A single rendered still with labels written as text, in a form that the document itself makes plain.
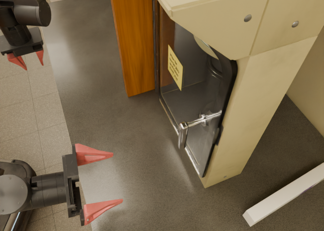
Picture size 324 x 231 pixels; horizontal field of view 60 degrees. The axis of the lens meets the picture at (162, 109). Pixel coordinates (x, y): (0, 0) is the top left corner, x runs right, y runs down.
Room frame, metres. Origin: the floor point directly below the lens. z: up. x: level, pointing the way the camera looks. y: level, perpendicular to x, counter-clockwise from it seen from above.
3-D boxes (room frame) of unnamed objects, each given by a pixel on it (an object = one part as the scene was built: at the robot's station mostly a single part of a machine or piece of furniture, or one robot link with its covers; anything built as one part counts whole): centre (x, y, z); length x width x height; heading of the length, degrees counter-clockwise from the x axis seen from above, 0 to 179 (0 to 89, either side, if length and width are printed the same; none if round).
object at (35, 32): (0.57, 0.36, 1.21); 0.10 x 0.07 x 0.07; 113
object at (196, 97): (0.41, -0.05, 1.19); 0.30 x 0.01 x 0.40; 22
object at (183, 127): (0.30, -0.06, 1.17); 0.05 x 0.03 x 0.10; 112
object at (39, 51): (0.57, 0.35, 1.14); 0.07 x 0.07 x 0.09; 23
